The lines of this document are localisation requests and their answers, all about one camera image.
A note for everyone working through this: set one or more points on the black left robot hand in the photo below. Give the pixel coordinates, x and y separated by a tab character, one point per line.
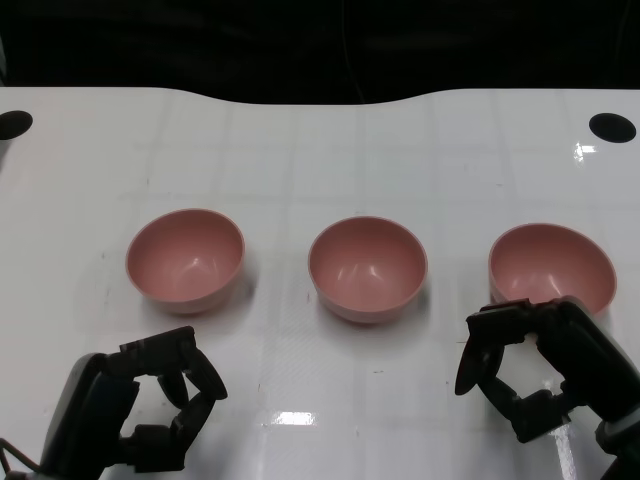
80	400

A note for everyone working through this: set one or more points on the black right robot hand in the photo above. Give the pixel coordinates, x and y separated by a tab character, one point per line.
585	350

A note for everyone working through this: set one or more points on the pink plastic bowl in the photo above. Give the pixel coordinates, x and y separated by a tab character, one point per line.
367	270
550	265
185	260

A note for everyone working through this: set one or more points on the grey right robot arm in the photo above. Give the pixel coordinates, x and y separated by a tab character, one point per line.
622	445

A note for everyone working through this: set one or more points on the black table grommet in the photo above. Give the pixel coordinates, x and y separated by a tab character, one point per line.
14	125
612	127

